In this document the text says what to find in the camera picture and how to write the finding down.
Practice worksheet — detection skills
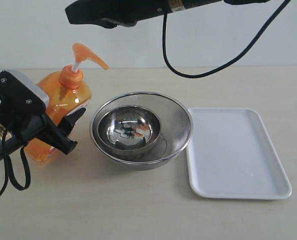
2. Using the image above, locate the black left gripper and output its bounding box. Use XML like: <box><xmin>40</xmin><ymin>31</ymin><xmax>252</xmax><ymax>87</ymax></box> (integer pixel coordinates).
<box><xmin>0</xmin><ymin>107</ymin><xmax>86</xmax><ymax>161</ymax></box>

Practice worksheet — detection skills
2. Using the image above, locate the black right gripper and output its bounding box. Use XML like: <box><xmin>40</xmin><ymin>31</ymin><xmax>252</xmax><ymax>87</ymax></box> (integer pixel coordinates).
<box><xmin>64</xmin><ymin>0</ymin><xmax>171</xmax><ymax>29</ymax></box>

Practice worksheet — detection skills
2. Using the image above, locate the orange pump soap bottle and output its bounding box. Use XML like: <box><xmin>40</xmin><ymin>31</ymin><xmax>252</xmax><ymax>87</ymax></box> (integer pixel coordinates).
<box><xmin>24</xmin><ymin>42</ymin><xmax>110</xmax><ymax>163</ymax></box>

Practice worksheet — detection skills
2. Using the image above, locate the small stainless steel bowl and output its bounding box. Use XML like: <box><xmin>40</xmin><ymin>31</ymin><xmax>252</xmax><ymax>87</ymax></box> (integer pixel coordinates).
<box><xmin>96</xmin><ymin>105</ymin><xmax>162</xmax><ymax>155</ymax></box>

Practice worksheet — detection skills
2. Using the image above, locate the large steel mesh strainer bowl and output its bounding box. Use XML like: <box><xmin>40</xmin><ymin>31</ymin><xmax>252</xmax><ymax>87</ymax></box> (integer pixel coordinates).
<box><xmin>89</xmin><ymin>91</ymin><xmax>194</xmax><ymax>171</ymax></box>

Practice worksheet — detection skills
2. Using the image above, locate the white plastic tray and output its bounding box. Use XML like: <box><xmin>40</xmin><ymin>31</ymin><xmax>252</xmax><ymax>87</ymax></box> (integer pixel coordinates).
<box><xmin>186</xmin><ymin>107</ymin><xmax>292</xmax><ymax>200</ymax></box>

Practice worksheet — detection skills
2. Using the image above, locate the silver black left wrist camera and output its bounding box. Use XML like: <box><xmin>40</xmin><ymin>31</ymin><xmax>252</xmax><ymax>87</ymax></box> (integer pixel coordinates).
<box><xmin>0</xmin><ymin>69</ymin><xmax>50</xmax><ymax>117</ymax></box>

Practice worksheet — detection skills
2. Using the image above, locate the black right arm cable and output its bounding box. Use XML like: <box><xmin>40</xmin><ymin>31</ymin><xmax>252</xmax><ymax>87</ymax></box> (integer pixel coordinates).
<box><xmin>161</xmin><ymin>0</ymin><xmax>292</xmax><ymax>79</ymax></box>

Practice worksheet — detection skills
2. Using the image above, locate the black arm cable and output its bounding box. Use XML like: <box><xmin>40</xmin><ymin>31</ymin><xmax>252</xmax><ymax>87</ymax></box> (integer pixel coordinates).
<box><xmin>161</xmin><ymin>0</ymin><xmax>292</xmax><ymax>79</ymax></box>
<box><xmin>0</xmin><ymin>119</ymin><xmax>31</xmax><ymax>205</ymax></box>

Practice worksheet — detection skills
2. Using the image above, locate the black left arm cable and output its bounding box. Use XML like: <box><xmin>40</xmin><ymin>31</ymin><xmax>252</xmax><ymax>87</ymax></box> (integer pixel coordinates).
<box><xmin>0</xmin><ymin>119</ymin><xmax>31</xmax><ymax>205</ymax></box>

